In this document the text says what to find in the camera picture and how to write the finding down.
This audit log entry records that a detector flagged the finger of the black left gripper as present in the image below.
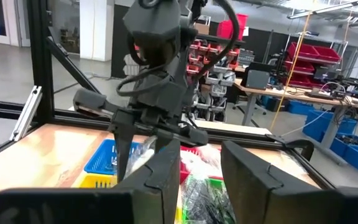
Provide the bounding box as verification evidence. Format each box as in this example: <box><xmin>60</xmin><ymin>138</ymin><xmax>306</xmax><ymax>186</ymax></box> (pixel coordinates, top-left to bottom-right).
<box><xmin>154</xmin><ymin>129</ymin><xmax>175</xmax><ymax>154</ymax></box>
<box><xmin>109</xmin><ymin>108</ymin><xmax>138</xmax><ymax>184</ymax></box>

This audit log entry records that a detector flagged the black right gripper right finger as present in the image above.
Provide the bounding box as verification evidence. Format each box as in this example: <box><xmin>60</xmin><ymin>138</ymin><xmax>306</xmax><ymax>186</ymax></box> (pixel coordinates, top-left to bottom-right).
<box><xmin>221</xmin><ymin>140</ymin><xmax>358</xmax><ymax>224</ymax></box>

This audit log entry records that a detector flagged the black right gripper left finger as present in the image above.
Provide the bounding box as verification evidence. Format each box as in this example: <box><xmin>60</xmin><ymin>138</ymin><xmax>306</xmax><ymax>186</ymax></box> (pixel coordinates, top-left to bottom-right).
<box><xmin>0</xmin><ymin>139</ymin><xmax>181</xmax><ymax>224</ymax></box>

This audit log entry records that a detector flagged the bag of black hair ties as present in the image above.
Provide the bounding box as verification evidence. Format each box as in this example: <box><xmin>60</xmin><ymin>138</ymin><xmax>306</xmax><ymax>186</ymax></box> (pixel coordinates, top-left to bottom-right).
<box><xmin>181</xmin><ymin>175</ymin><xmax>229</xmax><ymax>224</ymax></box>
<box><xmin>209</xmin><ymin>186</ymin><xmax>237</xmax><ymax>224</ymax></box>

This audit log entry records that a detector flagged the bag of white cotton balls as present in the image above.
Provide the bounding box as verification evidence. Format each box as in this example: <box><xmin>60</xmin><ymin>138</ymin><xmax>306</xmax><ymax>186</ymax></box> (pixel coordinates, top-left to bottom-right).
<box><xmin>197</xmin><ymin>143</ymin><xmax>223</xmax><ymax>166</ymax></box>
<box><xmin>181</xmin><ymin>155</ymin><xmax>220</xmax><ymax>182</ymax></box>

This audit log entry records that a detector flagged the blue plastic basket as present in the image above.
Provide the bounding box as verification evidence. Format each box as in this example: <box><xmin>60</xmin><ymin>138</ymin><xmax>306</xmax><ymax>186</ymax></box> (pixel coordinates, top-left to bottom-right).
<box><xmin>83</xmin><ymin>138</ymin><xmax>142</xmax><ymax>176</ymax></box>

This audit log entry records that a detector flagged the red plastic basket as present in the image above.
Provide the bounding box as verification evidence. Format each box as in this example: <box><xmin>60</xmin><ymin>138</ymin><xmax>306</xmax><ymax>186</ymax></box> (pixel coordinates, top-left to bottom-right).
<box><xmin>179</xmin><ymin>145</ymin><xmax>225</xmax><ymax>185</ymax></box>

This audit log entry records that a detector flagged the yellow plastic basket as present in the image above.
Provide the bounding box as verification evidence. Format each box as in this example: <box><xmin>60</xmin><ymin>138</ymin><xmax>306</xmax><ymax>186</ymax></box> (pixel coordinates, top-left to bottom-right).
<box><xmin>78</xmin><ymin>172</ymin><xmax>185</xmax><ymax>224</ymax></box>

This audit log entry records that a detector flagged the storage rack with bins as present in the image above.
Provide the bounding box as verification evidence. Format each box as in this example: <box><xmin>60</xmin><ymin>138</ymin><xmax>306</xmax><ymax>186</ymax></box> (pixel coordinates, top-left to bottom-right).
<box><xmin>186</xmin><ymin>14</ymin><xmax>250</xmax><ymax>123</ymax></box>

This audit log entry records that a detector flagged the brown cardboard box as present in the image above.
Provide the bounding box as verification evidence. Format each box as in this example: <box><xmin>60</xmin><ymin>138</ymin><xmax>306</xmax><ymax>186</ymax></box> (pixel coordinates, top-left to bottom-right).
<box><xmin>194</xmin><ymin>21</ymin><xmax>211</xmax><ymax>35</ymax></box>

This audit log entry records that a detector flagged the white square pillar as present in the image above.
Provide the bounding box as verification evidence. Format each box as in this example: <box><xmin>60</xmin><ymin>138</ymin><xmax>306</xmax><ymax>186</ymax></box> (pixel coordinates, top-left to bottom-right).
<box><xmin>79</xmin><ymin>0</ymin><xmax>114</xmax><ymax>62</ymax></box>

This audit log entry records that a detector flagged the black equipment box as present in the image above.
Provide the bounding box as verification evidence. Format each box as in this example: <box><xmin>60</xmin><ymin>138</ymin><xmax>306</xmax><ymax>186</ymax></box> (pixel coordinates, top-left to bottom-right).
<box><xmin>241</xmin><ymin>62</ymin><xmax>275</xmax><ymax>91</ymax></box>

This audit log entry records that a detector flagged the wooden workbench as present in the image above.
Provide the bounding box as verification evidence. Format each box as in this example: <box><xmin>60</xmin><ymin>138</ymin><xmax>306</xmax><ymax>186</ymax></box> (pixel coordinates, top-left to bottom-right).
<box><xmin>233</xmin><ymin>77</ymin><xmax>358</xmax><ymax>166</ymax></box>

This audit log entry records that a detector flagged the red plastic crate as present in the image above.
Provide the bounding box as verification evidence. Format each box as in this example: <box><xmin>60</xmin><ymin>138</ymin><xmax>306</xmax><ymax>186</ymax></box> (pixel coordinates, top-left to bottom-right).
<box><xmin>216</xmin><ymin>12</ymin><xmax>249</xmax><ymax>40</ymax></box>

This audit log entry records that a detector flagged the rack of red bins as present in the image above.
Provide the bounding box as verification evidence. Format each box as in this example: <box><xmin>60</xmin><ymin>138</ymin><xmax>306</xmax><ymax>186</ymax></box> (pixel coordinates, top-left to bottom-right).
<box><xmin>286</xmin><ymin>42</ymin><xmax>342</xmax><ymax>90</ymax></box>

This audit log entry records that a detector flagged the ceiling tube light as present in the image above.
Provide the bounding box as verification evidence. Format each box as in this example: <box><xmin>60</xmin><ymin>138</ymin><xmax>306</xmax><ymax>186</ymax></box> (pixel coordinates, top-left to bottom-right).
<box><xmin>287</xmin><ymin>0</ymin><xmax>358</xmax><ymax>20</ymax></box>

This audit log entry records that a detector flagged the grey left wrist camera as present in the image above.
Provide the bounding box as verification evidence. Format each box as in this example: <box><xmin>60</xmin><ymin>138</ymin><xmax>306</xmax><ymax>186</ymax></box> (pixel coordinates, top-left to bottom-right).
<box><xmin>122</xmin><ymin>0</ymin><xmax>182</xmax><ymax>40</ymax></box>

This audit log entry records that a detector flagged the silver aluminium bracket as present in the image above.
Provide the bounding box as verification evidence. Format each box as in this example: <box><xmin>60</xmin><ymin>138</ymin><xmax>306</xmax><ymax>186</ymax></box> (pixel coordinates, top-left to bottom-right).
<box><xmin>9</xmin><ymin>85</ymin><xmax>43</xmax><ymax>142</ymax></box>

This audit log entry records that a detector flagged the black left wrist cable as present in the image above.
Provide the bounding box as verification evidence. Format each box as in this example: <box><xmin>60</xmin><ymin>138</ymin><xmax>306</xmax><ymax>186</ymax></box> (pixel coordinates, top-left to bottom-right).
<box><xmin>116</xmin><ymin>0</ymin><xmax>241</xmax><ymax>98</ymax></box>

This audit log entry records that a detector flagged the yellow hanging cable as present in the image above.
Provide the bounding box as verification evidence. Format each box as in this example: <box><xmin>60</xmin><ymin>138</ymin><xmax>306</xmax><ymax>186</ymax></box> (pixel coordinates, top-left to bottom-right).
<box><xmin>268</xmin><ymin>0</ymin><xmax>315</xmax><ymax>131</ymax></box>

